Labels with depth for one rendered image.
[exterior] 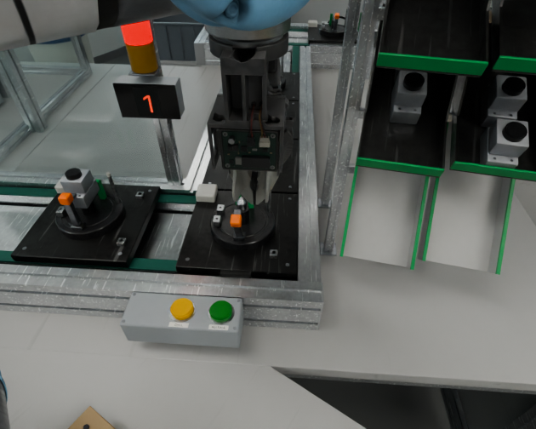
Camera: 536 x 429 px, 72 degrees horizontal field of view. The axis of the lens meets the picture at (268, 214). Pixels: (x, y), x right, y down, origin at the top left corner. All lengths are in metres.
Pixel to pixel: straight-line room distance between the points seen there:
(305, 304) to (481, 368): 0.35
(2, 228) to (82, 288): 0.34
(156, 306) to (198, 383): 0.16
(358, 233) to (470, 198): 0.22
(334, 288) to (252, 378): 0.27
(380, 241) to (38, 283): 0.66
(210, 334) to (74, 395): 0.27
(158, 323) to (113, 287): 0.13
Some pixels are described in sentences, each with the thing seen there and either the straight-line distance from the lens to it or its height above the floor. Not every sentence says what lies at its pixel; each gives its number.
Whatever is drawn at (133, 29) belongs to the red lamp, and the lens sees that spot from 0.74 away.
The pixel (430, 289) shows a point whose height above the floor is 0.86.
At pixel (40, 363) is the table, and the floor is 0.86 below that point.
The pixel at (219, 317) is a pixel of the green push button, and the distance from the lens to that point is 0.67.
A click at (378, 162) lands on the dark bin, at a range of 0.60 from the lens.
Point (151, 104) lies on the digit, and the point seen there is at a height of 1.20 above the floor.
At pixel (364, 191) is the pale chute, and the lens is 0.74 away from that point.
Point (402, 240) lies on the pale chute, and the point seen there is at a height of 1.02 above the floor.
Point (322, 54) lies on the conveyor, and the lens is 1.85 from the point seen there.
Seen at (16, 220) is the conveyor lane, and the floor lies 0.92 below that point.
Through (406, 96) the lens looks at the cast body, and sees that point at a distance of 0.64.
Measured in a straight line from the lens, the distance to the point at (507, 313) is 0.94.
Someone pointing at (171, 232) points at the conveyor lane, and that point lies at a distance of 0.89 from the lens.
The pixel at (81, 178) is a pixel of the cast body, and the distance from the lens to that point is 0.83.
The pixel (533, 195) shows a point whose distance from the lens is 1.58.
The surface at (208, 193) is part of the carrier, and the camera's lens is 0.86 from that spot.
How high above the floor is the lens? 1.54
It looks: 43 degrees down
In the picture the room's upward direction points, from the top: straight up
